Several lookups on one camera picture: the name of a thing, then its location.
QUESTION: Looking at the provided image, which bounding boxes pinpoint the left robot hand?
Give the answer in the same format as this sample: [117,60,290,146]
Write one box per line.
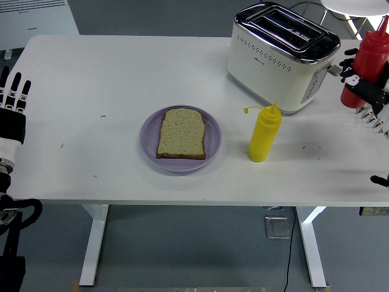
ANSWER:
[0,66,32,164]

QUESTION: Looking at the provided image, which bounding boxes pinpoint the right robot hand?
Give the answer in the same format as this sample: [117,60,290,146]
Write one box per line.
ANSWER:
[339,47,389,137]

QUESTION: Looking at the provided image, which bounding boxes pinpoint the red squeeze bottle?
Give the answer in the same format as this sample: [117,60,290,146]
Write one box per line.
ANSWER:
[339,15,389,110]

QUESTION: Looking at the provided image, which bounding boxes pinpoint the bread slice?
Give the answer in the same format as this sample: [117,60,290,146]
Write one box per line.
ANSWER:
[156,108,207,161]

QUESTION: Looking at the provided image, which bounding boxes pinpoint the metal toast rack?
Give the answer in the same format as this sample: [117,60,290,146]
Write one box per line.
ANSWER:
[354,103,387,134]

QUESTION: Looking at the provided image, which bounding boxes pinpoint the white round background table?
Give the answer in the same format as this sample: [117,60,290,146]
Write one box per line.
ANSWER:
[318,0,389,41]

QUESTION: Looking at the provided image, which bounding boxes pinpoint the cream two-slot toaster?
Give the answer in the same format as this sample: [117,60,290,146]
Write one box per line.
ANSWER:
[226,1,343,116]

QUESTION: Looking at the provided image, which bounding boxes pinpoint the white heater appliance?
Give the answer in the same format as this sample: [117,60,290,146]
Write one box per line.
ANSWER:
[0,0,80,60]

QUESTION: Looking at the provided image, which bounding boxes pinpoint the yellow squeeze bottle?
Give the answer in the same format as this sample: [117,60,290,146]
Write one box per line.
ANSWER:
[242,100,283,163]

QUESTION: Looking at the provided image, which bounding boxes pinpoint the white table leg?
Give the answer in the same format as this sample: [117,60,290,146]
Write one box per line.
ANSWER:
[296,206,328,289]
[78,204,110,287]

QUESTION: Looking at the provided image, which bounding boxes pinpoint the purple round plate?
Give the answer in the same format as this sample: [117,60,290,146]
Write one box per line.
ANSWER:
[139,105,223,173]

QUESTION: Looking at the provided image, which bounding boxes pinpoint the black floor cable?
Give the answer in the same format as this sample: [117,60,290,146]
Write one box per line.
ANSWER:
[282,206,298,292]

